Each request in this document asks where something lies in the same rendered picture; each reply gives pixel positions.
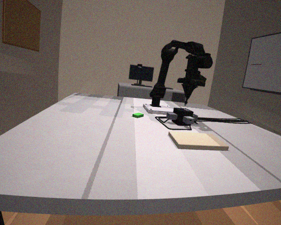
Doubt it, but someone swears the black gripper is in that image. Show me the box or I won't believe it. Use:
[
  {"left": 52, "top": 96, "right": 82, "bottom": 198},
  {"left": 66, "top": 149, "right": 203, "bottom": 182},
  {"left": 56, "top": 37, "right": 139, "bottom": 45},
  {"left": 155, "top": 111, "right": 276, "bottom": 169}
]
[{"left": 177, "top": 67, "right": 206, "bottom": 98}]

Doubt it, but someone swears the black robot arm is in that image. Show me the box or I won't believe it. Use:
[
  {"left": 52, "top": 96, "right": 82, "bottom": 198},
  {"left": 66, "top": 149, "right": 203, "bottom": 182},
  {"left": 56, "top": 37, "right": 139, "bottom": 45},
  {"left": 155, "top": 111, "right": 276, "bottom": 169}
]
[{"left": 150, "top": 40, "right": 213, "bottom": 107}]

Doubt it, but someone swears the tan flat square slab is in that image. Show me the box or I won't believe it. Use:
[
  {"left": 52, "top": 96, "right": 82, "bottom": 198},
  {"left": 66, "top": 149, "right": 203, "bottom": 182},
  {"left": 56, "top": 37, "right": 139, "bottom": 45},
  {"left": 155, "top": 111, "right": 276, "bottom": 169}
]
[{"left": 168, "top": 131, "right": 229, "bottom": 151}]

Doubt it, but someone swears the small green block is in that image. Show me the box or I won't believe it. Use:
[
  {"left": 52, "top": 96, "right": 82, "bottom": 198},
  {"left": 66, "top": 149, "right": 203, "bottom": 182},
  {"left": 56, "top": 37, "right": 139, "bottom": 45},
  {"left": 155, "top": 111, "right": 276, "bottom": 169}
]
[{"left": 133, "top": 113, "right": 144, "bottom": 118}]

